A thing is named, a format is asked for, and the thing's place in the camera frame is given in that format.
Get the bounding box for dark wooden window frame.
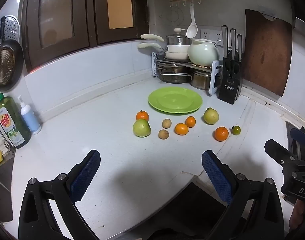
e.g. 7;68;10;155
19;0;150;73

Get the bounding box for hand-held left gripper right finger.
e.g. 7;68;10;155
202;150;285;240

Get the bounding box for green plate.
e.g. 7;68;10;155
148;87;203;114

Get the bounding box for green dish soap bottle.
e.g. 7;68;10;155
0;92;32;149

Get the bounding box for wide steel pot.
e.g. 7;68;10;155
156;64;193;84

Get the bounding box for black scissors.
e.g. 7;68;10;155
227;62;241;78

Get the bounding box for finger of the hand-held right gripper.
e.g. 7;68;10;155
290;127;305;161
265;139;303;167

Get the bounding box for white ladle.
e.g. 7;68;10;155
186;2;198;39

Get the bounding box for small steel pot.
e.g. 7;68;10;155
190;70;219;91

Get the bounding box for brown wooden cutting board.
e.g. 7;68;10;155
243;9;293;97

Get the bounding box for black knife block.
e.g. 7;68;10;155
218;56;244;105

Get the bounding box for white pump bottle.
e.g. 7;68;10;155
17;95;41;135

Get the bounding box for steel handle knife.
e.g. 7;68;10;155
222;25;229;57
236;34;243;62
230;28;237;58

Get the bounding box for grey and white pot rack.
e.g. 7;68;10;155
151;51;224;95

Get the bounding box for person's right hand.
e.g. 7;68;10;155
289;201;305;233

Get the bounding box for pale green ceramic pot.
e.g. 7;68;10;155
188;38;222;66

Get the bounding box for white pan with cream handle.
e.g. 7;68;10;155
140;34;191;53
138;42;190;61

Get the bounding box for perforated steel steamer plate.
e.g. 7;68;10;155
0;15;20;46

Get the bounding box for black frying pan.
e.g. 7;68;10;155
0;39;24;92

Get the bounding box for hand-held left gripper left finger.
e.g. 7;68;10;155
18;149;101;240

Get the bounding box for steel pot with lid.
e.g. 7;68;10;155
166;28;192;46

